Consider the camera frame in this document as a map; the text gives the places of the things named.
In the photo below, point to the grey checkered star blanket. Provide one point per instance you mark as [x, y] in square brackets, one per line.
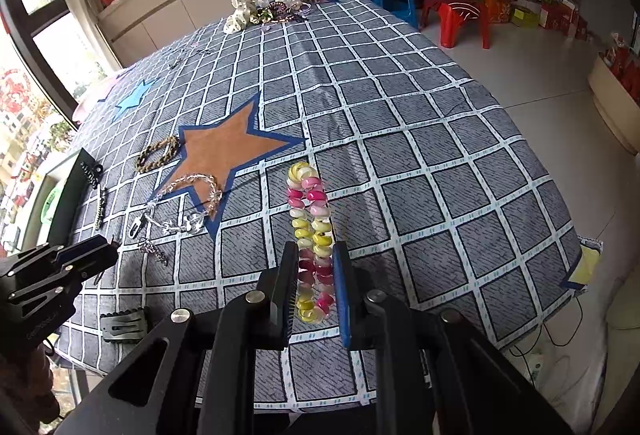
[400, 115]

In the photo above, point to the dark green jewelry tray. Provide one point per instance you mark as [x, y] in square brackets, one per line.
[70, 200]

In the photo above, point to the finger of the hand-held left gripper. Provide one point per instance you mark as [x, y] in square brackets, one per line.
[45, 295]
[82, 254]

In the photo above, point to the silver alligator hair clip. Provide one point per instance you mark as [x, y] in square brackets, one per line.
[100, 207]

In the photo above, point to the black claw hair clip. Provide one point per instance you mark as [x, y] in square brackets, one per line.
[91, 174]

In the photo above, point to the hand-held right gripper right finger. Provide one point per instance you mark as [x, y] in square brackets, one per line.
[345, 297]

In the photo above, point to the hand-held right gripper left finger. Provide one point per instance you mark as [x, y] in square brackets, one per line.
[280, 287]

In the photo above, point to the pile of assorted jewelry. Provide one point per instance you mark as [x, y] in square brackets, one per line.
[285, 2]

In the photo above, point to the small silver earrings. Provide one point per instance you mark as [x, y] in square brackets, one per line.
[175, 62]

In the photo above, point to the person's left forearm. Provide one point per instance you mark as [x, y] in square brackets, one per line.
[25, 385]

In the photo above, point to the black scalloped snap hair clip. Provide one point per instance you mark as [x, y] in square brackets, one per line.
[125, 324]

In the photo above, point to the row of gift boxes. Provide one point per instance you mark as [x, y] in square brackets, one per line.
[550, 15]

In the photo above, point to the small red plastic chair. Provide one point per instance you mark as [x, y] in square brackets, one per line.
[465, 17]

